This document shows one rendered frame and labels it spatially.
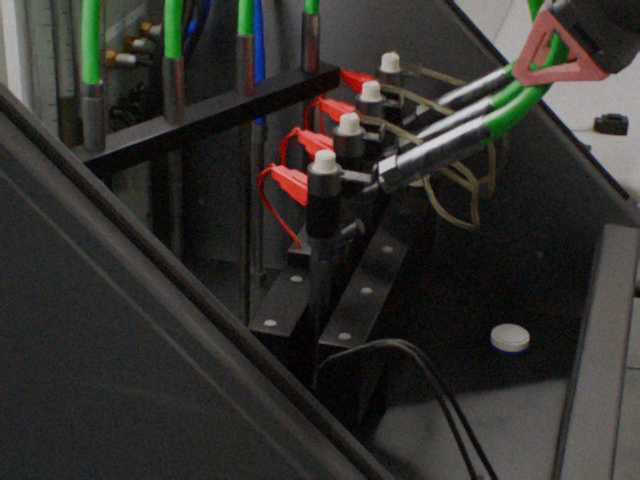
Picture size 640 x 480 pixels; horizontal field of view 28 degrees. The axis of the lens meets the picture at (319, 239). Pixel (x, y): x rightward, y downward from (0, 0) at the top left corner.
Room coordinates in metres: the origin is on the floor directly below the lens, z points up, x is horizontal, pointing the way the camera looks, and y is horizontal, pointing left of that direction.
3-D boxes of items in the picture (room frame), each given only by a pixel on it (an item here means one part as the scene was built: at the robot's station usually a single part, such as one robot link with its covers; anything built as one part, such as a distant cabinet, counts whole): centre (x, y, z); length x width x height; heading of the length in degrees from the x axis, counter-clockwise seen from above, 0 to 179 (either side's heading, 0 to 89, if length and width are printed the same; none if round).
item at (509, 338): (1.13, -0.20, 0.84); 0.04 x 0.04 x 0.01
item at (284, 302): (1.05, -0.03, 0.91); 0.34 x 0.10 x 0.15; 166
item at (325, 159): (0.94, 0.00, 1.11); 0.02 x 0.02 x 0.03
